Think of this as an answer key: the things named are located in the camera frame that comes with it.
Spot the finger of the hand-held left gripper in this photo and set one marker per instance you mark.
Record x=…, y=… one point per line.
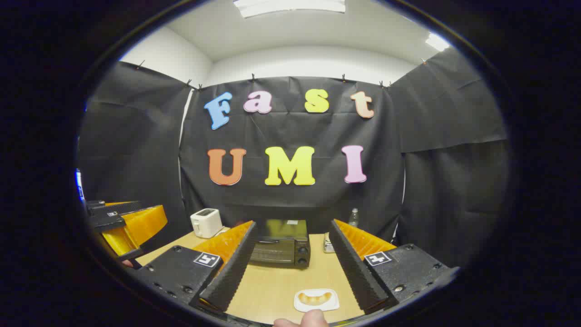
x=113, y=208
x=136, y=227

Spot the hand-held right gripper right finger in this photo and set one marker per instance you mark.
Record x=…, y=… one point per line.
x=354, y=268

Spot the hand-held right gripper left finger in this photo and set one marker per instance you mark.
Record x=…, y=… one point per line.
x=233, y=268

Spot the golden croissant bread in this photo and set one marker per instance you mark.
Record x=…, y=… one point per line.
x=315, y=299

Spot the black electric oven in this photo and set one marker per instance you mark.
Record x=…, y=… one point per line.
x=279, y=247

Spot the clear glass jar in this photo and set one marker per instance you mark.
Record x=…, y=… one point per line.
x=327, y=244

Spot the clear plastic water bottle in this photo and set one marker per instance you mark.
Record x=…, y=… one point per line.
x=353, y=219

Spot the white toaster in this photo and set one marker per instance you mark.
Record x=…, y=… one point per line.
x=206, y=223

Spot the white square plate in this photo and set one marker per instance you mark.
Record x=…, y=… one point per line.
x=302, y=306

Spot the small ceiling light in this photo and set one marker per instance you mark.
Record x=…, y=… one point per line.
x=436, y=42

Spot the long ceiling light panel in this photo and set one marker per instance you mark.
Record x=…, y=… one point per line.
x=290, y=7

